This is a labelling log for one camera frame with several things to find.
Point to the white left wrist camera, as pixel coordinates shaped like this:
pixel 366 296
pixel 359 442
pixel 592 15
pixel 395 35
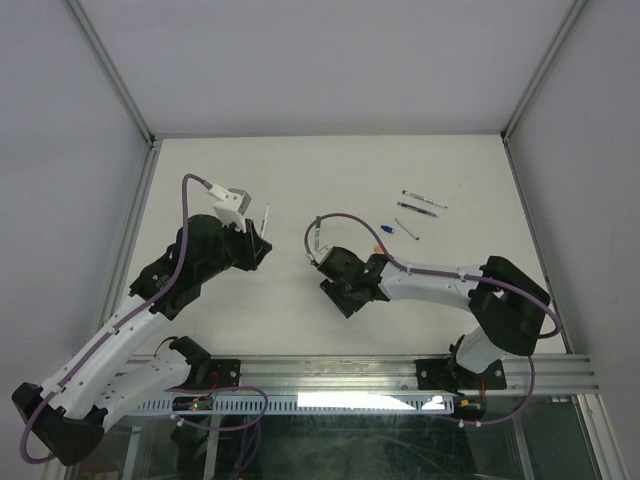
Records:
pixel 230 206

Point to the aluminium table edge rail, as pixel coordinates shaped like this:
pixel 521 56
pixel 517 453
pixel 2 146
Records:
pixel 545 374

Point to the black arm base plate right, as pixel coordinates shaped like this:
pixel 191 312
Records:
pixel 441 374

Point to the small circuit board left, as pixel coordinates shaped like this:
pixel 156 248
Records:
pixel 193 403

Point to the aluminium frame post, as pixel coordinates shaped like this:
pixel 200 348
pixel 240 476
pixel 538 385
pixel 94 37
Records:
pixel 89 33
pixel 565 28

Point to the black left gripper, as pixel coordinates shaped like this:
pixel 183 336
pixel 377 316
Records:
pixel 255 248

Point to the white slotted cable duct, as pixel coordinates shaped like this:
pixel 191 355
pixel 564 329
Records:
pixel 322 403

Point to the white pen green end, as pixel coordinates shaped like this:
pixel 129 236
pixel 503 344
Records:
pixel 317 235

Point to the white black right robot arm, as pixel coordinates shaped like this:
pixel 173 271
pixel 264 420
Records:
pixel 507 305

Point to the blue capped pen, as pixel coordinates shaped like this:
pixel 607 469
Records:
pixel 416 209

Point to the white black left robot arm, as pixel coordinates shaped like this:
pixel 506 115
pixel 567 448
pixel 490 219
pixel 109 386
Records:
pixel 71 411

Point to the right aluminium frame post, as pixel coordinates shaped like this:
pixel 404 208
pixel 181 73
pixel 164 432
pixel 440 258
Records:
pixel 565 28

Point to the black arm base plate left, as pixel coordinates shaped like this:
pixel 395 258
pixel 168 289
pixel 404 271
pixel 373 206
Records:
pixel 210 374

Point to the white pen blue tip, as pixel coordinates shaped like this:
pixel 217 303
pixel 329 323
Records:
pixel 406 230

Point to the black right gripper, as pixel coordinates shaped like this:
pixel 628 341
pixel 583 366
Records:
pixel 347 306

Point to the small circuit board right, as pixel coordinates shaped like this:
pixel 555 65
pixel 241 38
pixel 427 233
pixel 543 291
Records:
pixel 465 409

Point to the silver pen lime end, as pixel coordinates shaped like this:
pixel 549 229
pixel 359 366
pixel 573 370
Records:
pixel 264 222

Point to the left aluminium frame post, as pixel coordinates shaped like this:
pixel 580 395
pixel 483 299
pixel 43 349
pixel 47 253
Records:
pixel 89 33

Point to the small circuit board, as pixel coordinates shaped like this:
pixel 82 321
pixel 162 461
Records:
pixel 193 403
pixel 465 409

